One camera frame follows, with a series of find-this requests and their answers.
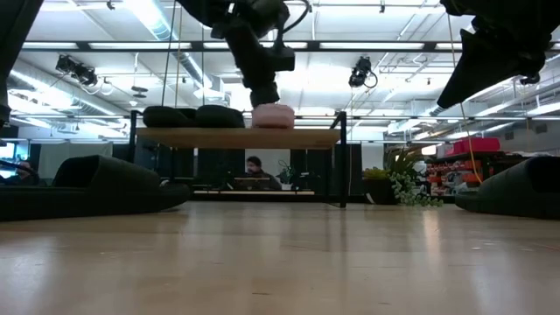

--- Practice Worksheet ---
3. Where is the person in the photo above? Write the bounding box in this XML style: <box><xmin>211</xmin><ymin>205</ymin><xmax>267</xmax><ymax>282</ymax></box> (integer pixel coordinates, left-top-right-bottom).
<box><xmin>243</xmin><ymin>155</ymin><xmax>284</xmax><ymax>192</ymax></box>

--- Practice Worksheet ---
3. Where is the wooden shelf with black legs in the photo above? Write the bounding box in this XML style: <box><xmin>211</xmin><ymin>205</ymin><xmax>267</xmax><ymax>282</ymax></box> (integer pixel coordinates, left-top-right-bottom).
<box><xmin>128</xmin><ymin>108</ymin><xmax>350</xmax><ymax>209</ymax></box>

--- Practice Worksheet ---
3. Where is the silver ventilation duct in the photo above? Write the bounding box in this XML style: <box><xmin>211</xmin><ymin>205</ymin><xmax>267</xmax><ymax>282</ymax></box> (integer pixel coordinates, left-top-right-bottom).
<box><xmin>124</xmin><ymin>0</ymin><xmax>214</xmax><ymax>88</ymax></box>

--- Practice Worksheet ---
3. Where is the small potted green plant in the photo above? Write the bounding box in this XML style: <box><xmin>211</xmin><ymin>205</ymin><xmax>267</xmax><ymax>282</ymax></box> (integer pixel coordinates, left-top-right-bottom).
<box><xmin>362</xmin><ymin>146</ymin><xmax>444</xmax><ymax>208</ymax></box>

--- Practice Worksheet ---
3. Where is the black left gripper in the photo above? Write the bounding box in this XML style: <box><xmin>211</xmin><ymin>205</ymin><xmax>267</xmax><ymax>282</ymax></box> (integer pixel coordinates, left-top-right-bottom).
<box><xmin>218</xmin><ymin>15</ymin><xmax>290</xmax><ymax>109</ymax></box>

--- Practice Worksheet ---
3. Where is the red box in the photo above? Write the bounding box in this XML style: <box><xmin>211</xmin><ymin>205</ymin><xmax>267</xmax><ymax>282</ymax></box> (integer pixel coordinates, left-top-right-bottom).
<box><xmin>444</xmin><ymin>136</ymin><xmax>501</xmax><ymax>157</ymax></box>

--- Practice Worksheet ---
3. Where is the yellow hanging cable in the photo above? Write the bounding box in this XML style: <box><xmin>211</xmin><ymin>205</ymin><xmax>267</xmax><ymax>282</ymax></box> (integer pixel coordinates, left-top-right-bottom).
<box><xmin>444</xmin><ymin>12</ymin><xmax>484</xmax><ymax>186</ymax></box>

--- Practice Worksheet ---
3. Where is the black overhead camera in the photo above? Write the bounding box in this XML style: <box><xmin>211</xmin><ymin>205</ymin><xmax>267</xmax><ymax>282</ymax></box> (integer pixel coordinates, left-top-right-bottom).
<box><xmin>347</xmin><ymin>55</ymin><xmax>379</xmax><ymax>89</ymax></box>

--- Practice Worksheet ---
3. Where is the black overhead beam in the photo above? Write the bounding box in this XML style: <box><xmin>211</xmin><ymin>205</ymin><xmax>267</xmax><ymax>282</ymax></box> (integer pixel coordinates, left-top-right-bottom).
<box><xmin>20</xmin><ymin>39</ymin><xmax>560</xmax><ymax>54</ymax></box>

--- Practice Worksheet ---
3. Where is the storage shelving unit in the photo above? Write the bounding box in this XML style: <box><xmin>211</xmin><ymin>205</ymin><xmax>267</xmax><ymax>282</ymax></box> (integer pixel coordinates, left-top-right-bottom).
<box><xmin>426</xmin><ymin>150</ymin><xmax>529</xmax><ymax>197</ymax></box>

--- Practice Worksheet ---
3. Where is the pink slide sandal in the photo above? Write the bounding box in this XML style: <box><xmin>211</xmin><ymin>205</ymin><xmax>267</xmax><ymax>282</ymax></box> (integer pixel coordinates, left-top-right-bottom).
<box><xmin>250</xmin><ymin>102</ymin><xmax>296</xmax><ymax>130</ymax></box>

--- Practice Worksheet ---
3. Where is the laptop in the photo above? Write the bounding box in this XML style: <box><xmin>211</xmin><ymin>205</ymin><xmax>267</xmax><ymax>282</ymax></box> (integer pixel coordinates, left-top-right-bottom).
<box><xmin>233</xmin><ymin>176</ymin><xmax>273</xmax><ymax>192</ymax></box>

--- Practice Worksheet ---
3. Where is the black slide sandal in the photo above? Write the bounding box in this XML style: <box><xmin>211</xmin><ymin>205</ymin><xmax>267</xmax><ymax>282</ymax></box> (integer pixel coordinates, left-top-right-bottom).
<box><xmin>142</xmin><ymin>105</ymin><xmax>198</xmax><ymax>130</ymax></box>
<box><xmin>0</xmin><ymin>154</ymin><xmax>192</xmax><ymax>222</ymax></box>
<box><xmin>453</xmin><ymin>156</ymin><xmax>560</xmax><ymax>221</ymax></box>
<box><xmin>194</xmin><ymin>104</ymin><xmax>246</xmax><ymax>130</ymax></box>

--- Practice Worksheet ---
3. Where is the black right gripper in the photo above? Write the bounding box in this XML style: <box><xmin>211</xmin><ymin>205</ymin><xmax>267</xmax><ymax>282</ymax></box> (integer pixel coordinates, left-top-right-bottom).
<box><xmin>436</xmin><ymin>0</ymin><xmax>560</xmax><ymax>110</ymax></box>

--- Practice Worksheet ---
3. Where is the small background plant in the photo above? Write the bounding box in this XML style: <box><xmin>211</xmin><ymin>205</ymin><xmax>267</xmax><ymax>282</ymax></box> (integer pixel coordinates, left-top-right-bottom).
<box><xmin>276</xmin><ymin>159</ymin><xmax>299</xmax><ymax>191</ymax></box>

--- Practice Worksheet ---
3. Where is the black ceiling mounted device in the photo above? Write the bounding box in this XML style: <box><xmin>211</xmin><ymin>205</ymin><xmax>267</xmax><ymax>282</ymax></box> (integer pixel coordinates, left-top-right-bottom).
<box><xmin>54</xmin><ymin>53</ymin><xmax>100</xmax><ymax>88</ymax></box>

